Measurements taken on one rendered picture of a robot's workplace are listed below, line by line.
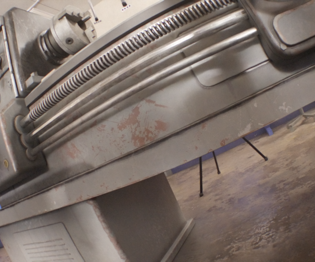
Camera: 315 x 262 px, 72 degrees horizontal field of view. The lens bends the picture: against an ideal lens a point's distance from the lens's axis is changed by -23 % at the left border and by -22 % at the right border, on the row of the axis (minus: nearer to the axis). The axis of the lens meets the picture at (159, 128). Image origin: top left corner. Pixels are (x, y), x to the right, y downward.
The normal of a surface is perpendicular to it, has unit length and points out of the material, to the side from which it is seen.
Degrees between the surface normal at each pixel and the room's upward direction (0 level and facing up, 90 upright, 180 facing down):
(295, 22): 90
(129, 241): 90
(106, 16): 90
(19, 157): 90
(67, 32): 121
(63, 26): 104
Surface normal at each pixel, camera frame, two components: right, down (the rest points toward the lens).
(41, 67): 0.85, -0.40
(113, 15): -0.33, 0.08
